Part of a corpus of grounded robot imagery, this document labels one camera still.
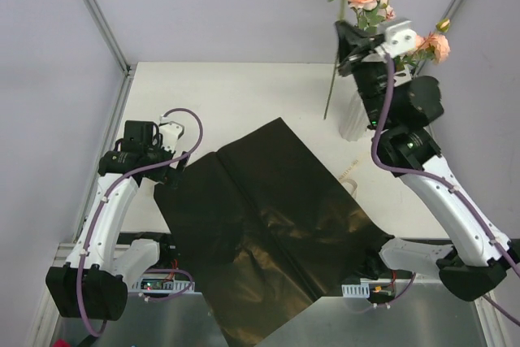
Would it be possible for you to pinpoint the pale pink rose stem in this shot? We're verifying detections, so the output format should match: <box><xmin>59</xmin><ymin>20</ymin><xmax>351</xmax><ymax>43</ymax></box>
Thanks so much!
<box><xmin>357</xmin><ymin>0</ymin><xmax>396</xmax><ymax>33</ymax></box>

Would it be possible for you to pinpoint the cream printed ribbon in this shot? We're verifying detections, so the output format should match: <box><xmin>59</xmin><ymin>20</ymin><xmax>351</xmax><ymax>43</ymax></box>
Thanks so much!
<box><xmin>336</xmin><ymin>152</ymin><xmax>370</xmax><ymax>200</ymax></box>

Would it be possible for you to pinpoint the black wrapping paper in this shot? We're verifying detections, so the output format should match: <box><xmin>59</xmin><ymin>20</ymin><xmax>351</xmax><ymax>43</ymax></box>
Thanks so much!
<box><xmin>154</xmin><ymin>119</ymin><xmax>389</xmax><ymax>346</ymax></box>

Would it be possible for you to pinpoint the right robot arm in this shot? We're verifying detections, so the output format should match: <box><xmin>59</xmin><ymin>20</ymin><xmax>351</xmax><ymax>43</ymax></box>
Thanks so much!
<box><xmin>335</xmin><ymin>19</ymin><xmax>519</xmax><ymax>301</ymax></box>

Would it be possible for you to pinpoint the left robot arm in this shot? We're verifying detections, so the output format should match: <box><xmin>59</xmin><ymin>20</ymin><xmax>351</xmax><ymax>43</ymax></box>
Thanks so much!
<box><xmin>45</xmin><ymin>118</ymin><xmax>188</xmax><ymax>321</ymax></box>

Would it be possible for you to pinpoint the white ribbed ceramic vase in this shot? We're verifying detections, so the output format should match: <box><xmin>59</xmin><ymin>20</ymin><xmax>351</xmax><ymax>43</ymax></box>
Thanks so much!
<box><xmin>339</xmin><ymin>92</ymin><xmax>370</xmax><ymax>141</ymax></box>

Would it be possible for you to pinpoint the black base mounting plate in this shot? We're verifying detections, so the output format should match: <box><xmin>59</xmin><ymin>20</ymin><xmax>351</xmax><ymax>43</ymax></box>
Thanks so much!
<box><xmin>117</xmin><ymin>231</ymin><xmax>419</xmax><ymax>295</ymax></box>

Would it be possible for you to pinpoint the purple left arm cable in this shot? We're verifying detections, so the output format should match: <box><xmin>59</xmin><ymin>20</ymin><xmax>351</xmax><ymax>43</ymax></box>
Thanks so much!
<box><xmin>76</xmin><ymin>107</ymin><xmax>204</xmax><ymax>338</ymax></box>

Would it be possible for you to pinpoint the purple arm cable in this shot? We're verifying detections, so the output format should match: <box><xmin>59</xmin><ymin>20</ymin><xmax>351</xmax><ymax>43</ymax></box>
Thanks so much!
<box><xmin>370</xmin><ymin>55</ymin><xmax>520</xmax><ymax>322</ymax></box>
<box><xmin>76</xmin><ymin>107</ymin><xmax>204</xmax><ymax>338</ymax></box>

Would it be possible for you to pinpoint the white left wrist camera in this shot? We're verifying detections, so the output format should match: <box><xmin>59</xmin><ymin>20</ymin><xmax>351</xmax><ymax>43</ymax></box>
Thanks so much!
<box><xmin>159</xmin><ymin>117</ymin><xmax>184</xmax><ymax>153</ymax></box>

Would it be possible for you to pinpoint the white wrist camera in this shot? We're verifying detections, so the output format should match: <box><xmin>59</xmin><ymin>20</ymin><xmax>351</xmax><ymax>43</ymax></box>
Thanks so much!
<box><xmin>159</xmin><ymin>117</ymin><xmax>184</xmax><ymax>153</ymax></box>
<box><xmin>375</xmin><ymin>17</ymin><xmax>417</xmax><ymax>59</ymax></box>

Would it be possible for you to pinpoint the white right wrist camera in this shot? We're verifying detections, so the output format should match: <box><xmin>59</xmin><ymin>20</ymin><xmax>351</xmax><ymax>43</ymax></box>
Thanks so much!
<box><xmin>375</xmin><ymin>17</ymin><xmax>417</xmax><ymax>59</ymax></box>

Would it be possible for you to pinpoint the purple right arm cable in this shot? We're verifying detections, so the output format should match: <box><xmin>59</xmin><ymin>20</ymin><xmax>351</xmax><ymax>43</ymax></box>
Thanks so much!
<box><xmin>370</xmin><ymin>55</ymin><xmax>520</xmax><ymax>322</ymax></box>

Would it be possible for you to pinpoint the aluminium rail left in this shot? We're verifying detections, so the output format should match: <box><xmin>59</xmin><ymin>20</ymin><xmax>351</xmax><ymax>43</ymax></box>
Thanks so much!
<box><xmin>53</xmin><ymin>241</ymin><xmax>141</xmax><ymax>275</ymax></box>

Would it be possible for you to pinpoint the left white cable duct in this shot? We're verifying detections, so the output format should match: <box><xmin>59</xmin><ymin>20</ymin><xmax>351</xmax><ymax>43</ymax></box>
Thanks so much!
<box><xmin>128</xmin><ymin>277</ymin><xmax>195</xmax><ymax>295</ymax></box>

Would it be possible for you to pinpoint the white cable duct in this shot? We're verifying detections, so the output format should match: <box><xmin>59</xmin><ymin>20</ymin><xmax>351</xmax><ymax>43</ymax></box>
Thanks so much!
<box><xmin>128</xmin><ymin>277</ymin><xmax>195</xmax><ymax>295</ymax></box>
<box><xmin>341</xmin><ymin>283</ymin><xmax>395</xmax><ymax>299</ymax></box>

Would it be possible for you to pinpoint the left aluminium frame post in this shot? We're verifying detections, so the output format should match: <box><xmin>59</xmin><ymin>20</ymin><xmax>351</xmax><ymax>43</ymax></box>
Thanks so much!
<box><xmin>83</xmin><ymin>0</ymin><xmax>132</xmax><ymax>76</ymax></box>

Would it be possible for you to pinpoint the right white cable duct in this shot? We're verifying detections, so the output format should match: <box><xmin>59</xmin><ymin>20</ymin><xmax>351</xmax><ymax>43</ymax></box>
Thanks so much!
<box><xmin>341</xmin><ymin>283</ymin><xmax>395</xmax><ymax>299</ymax></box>

